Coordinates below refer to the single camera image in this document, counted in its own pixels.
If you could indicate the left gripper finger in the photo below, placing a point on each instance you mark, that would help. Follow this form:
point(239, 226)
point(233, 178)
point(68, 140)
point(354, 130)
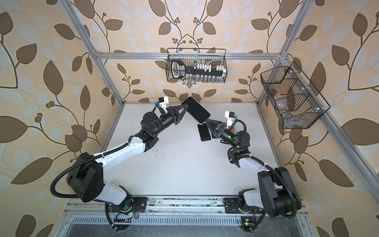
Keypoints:
point(180, 109)
point(178, 118)

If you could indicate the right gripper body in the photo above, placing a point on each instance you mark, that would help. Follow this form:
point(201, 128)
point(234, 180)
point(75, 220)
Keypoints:
point(226, 135)

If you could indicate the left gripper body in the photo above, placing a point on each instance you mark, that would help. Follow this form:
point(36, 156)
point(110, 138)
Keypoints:
point(167, 119)

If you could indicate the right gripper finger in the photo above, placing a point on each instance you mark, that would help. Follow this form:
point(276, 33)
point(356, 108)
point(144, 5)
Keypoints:
point(211, 122)
point(212, 129)

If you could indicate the phone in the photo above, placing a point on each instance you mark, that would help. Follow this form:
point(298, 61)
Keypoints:
point(199, 113)
point(204, 132)

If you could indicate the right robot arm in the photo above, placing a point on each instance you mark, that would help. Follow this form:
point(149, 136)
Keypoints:
point(276, 195)

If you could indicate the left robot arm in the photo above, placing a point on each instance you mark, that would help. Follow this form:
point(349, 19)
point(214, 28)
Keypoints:
point(85, 179)

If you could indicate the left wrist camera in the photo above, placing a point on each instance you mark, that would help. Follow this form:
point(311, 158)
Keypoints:
point(162, 104)

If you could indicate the socket set on black rail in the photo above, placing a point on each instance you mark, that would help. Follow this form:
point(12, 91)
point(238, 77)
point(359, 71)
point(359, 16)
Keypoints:
point(181, 70)

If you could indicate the back wire basket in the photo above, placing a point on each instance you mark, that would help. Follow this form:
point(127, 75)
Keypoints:
point(213, 56)

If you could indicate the wire basket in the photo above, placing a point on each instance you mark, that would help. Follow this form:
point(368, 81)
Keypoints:
point(295, 98)
point(213, 56)

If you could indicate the right wire basket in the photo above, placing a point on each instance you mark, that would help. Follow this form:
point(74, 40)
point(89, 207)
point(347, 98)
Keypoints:
point(295, 98)

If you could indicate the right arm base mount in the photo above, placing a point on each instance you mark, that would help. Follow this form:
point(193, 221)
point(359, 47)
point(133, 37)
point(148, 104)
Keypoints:
point(255, 215)

